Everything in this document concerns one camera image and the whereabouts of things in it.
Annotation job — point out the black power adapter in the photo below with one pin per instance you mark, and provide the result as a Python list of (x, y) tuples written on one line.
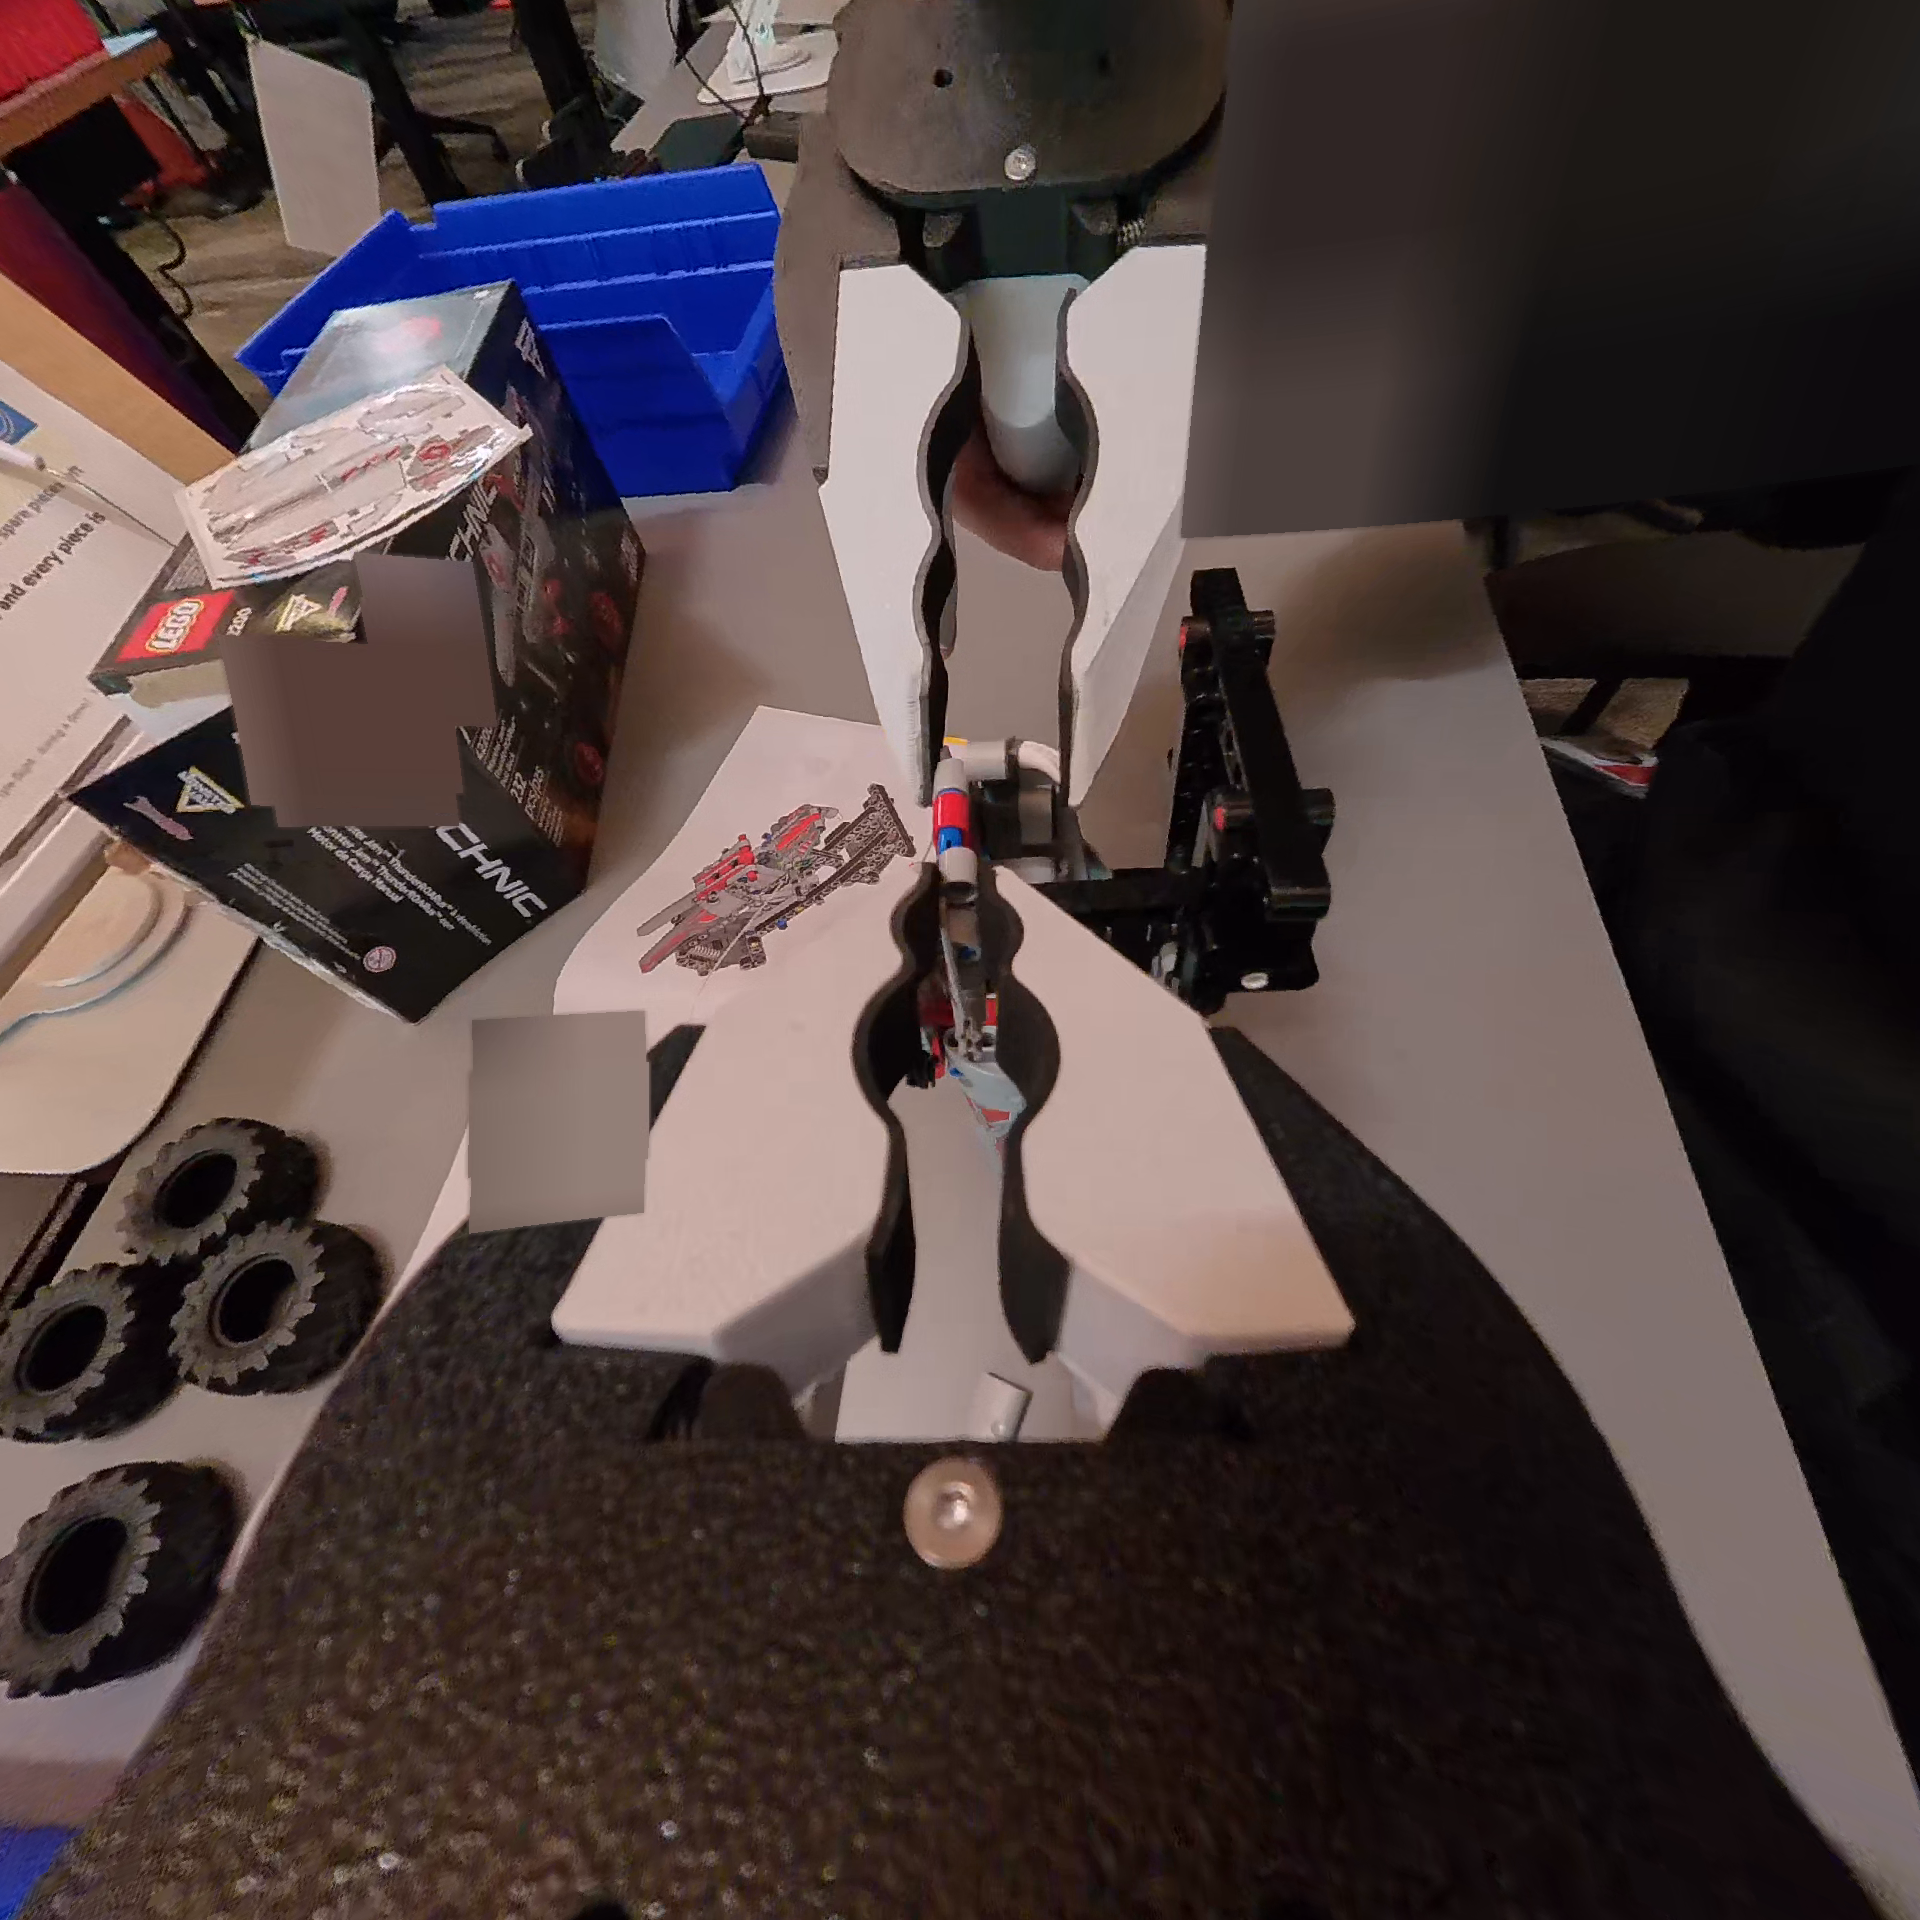
[(721, 138)]

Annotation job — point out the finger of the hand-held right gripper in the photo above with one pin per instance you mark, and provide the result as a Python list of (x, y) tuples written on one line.
[(885, 481), (1141, 450)]

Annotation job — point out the white standing card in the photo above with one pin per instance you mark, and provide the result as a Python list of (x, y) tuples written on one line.
[(324, 148)]

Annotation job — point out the black toy brick chassis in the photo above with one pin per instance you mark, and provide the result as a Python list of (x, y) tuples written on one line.
[(1230, 721)]

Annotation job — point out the sticker sheet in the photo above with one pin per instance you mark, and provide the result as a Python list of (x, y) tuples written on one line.
[(331, 481)]

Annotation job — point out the person's right hand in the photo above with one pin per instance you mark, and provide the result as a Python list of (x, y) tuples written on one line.
[(1020, 524)]

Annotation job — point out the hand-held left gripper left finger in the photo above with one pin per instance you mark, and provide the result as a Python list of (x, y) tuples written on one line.
[(721, 1200)]

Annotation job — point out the wooden top desk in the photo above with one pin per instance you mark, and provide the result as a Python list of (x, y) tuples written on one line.
[(76, 82)]

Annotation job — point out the white printed leaflet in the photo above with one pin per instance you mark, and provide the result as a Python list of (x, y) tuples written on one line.
[(89, 628)]

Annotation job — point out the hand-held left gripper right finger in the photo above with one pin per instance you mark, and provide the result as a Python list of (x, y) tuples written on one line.
[(1184, 1200)]

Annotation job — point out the open instruction booklet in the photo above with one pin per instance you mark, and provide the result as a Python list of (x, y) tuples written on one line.
[(780, 757)]

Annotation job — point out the white card sheet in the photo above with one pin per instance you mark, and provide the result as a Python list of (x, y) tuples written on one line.
[(150, 1065)]

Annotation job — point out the person's dark-clothed body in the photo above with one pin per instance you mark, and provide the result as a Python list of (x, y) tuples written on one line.
[(1799, 973)]

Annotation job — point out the black toy tyre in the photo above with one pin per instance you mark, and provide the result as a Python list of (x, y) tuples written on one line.
[(277, 1162), (150, 1516), (331, 1290), (129, 1320)]

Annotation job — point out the black toy set box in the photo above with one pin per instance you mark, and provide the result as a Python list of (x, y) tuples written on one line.
[(557, 628)]

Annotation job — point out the brown cardboard sheet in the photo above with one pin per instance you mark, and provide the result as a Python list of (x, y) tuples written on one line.
[(89, 376)]

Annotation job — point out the grey desk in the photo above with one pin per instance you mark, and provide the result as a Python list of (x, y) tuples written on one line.
[(1424, 1050)]

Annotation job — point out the blue plastic parts bin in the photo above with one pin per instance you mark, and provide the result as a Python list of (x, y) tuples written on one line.
[(661, 376)]

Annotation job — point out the grey toy brick model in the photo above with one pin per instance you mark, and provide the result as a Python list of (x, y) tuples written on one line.
[(967, 1036)]

